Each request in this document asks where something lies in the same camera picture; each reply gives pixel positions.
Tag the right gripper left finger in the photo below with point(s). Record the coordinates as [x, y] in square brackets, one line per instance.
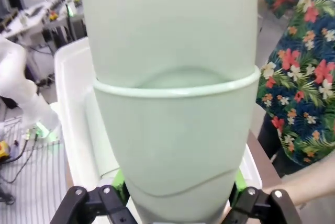
[104, 205]

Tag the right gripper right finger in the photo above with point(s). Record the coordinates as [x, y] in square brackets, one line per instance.
[259, 208]

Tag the pale green plastic cup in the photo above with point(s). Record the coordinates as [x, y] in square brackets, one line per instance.
[170, 25]
[178, 143]

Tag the white plastic basket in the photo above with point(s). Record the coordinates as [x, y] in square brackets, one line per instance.
[76, 103]

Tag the person's left forearm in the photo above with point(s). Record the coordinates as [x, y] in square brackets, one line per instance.
[319, 179]

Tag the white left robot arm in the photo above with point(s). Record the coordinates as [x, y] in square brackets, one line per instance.
[21, 77]

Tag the person's left hand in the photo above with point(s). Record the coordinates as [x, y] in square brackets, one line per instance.
[288, 187]

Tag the striped aluminium mounting plate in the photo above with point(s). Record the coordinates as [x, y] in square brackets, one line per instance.
[44, 182]

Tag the yellow emergency stop box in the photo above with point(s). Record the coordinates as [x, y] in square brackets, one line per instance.
[4, 150]

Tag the person in floral shirt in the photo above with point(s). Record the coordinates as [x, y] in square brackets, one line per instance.
[301, 77]

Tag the cluttered white workbench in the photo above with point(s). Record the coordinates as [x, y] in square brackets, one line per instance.
[28, 22]

